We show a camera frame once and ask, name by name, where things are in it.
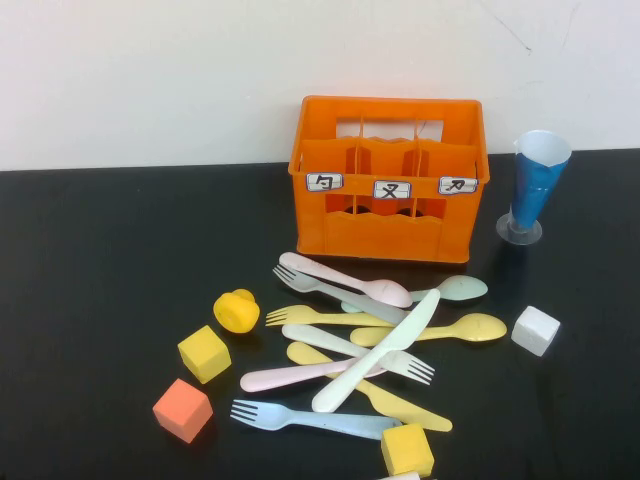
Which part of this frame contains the white plastic fork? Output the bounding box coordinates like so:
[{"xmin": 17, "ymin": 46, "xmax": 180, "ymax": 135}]
[{"xmin": 281, "ymin": 323, "xmax": 436, "ymax": 387}]

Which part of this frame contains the pale white plastic knife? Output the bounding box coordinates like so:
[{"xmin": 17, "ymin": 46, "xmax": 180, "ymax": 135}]
[{"xmin": 311, "ymin": 288, "xmax": 442, "ymax": 414}]

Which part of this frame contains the light blue plastic fork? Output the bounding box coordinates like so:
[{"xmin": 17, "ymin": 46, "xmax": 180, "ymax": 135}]
[{"xmin": 229, "ymin": 398, "xmax": 404, "ymax": 442}]

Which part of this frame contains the orange plastic cutlery holder crate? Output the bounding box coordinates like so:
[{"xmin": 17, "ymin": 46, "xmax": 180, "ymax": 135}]
[{"xmin": 288, "ymin": 94, "xmax": 490, "ymax": 265}]

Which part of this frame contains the grey plastic fork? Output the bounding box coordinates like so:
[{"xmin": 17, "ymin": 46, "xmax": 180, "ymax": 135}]
[{"xmin": 272, "ymin": 263, "xmax": 409, "ymax": 325}]

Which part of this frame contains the white label spoon character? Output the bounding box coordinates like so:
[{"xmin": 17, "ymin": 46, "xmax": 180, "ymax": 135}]
[{"xmin": 305, "ymin": 172, "xmax": 345, "ymax": 194}]

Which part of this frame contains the yellow plastic fork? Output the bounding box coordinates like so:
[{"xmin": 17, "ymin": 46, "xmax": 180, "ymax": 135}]
[{"xmin": 265, "ymin": 304, "xmax": 396, "ymax": 329}]

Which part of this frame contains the white label fork character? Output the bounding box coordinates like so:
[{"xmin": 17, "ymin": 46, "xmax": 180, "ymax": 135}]
[{"xmin": 373, "ymin": 180, "xmax": 413, "ymax": 200}]

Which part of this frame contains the pink plastic spoon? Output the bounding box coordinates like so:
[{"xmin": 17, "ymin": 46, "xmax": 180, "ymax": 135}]
[{"xmin": 278, "ymin": 251, "xmax": 414, "ymax": 309}]

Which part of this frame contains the yellow round plastic toy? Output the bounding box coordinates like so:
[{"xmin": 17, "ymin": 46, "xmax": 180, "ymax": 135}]
[{"xmin": 212, "ymin": 288, "xmax": 261, "ymax": 334}]

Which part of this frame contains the pink plastic knife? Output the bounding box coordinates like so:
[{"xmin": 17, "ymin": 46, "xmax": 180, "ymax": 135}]
[{"xmin": 239, "ymin": 356, "xmax": 389, "ymax": 393}]

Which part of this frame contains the white label knife character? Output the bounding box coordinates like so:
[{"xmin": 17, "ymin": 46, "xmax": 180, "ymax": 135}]
[{"xmin": 438, "ymin": 175, "xmax": 479, "ymax": 196}]

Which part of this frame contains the mint green plastic spoon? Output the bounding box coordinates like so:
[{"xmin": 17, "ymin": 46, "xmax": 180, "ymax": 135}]
[{"xmin": 340, "ymin": 274, "xmax": 489, "ymax": 314}]

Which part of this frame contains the yellow foam cube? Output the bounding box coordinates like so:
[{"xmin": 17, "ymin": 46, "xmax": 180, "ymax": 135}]
[
  {"xmin": 380, "ymin": 422, "xmax": 435, "ymax": 478},
  {"xmin": 177, "ymin": 324, "xmax": 233, "ymax": 385}
]

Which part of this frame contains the yellow plastic spoon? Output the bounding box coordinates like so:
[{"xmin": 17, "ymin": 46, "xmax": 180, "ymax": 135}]
[{"xmin": 349, "ymin": 312, "xmax": 508, "ymax": 348}]

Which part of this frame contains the blue cone cup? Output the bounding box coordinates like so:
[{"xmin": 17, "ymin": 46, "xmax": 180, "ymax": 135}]
[{"xmin": 495, "ymin": 130, "xmax": 573, "ymax": 246}]

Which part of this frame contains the yellow plastic knife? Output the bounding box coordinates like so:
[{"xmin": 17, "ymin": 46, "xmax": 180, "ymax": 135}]
[{"xmin": 286, "ymin": 341, "xmax": 454, "ymax": 433}]

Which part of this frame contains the orange foam cube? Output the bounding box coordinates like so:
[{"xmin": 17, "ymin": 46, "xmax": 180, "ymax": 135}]
[{"xmin": 152, "ymin": 378, "xmax": 215, "ymax": 445}]

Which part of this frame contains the blue paper cone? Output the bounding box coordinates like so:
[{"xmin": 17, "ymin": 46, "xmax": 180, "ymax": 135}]
[{"xmin": 514, "ymin": 130, "xmax": 573, "ymax": 234}]

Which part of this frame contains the white foam cube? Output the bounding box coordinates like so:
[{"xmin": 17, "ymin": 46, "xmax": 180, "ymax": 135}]
[{"xmin": 510, "ymin": 305, "xmax": 562, "ymax": 358}]

